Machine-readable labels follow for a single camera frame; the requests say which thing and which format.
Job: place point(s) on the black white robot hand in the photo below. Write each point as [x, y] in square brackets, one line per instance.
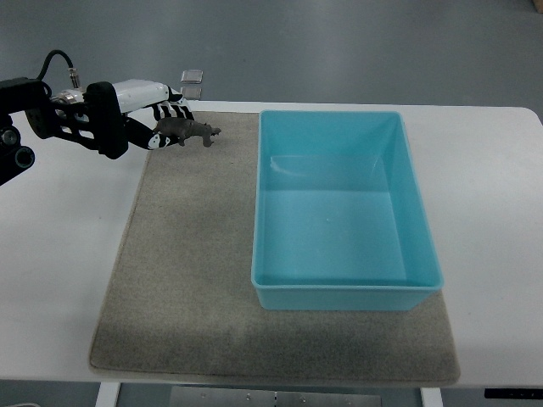
[109, 108]

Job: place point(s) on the brown toy hippo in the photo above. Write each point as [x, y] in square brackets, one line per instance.
[183, 129]

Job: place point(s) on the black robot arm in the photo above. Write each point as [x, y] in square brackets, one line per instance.
[48, 116]

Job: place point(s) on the blue plastic box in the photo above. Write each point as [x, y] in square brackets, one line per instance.
[339, 218]

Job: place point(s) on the lower floor socket plate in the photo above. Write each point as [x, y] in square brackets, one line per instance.
[191, 92]

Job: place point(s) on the grey felt mat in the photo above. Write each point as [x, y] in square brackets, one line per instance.
[180, 304]

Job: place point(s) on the left white table leg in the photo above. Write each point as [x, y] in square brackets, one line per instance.
[108, 394]

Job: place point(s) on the white table leg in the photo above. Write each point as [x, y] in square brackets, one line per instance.
[431, 397]
[108, 394]

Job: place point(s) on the metal table crossbar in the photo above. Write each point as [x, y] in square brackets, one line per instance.
[208, 396]

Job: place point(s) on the right white table leg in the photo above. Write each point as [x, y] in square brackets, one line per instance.
[431, 397]

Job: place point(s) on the black table control panel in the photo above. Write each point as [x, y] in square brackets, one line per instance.
[514, 393]

